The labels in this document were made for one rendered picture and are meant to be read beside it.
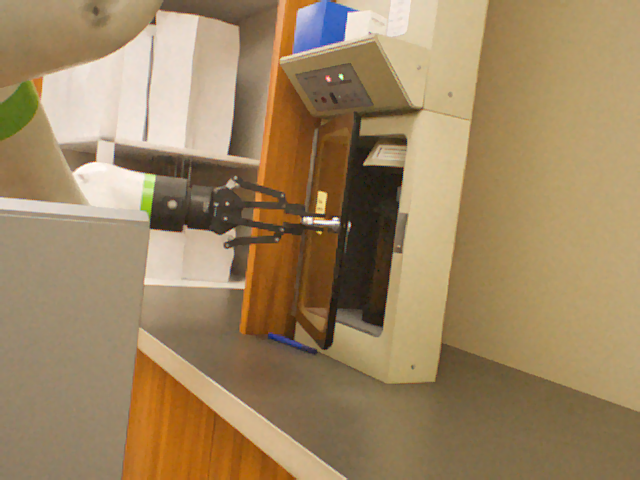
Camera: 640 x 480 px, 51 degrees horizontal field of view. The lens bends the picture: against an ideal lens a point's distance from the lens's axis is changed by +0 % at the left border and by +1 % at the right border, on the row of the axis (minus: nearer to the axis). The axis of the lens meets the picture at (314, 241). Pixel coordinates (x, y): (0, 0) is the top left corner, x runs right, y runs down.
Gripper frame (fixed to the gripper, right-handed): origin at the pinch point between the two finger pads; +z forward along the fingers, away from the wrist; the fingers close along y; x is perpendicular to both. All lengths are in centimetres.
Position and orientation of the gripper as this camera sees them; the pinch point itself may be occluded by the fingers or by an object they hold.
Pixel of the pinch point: (304, 220)
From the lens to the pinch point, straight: 116.7
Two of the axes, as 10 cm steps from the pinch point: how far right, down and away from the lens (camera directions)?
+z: 9.7, 1.1, 2.1
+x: -2.0, -0.8, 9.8
